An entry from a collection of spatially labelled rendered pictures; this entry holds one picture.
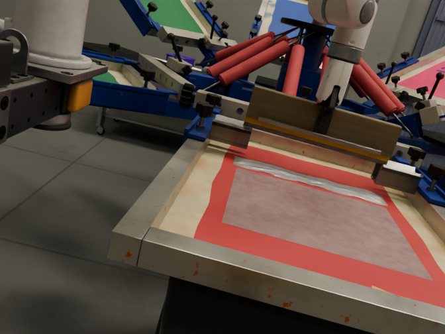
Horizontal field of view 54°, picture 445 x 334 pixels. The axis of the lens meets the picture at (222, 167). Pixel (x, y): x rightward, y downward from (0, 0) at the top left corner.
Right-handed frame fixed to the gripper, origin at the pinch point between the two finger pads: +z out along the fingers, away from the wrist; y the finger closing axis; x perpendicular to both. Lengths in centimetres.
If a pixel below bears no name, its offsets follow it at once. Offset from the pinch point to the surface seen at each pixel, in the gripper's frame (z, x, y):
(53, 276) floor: 108, -83, -62
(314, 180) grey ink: 11.8, 1.4, 7.8
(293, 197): 12.6, -4.1, 20.8
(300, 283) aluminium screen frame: 10, -6, 59
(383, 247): 12.6, 11.3, 33.8
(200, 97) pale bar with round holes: 5.3, -32.2, -22.6
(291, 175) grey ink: 12.0, -4.1, 8.0
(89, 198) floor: 108, -101, -147
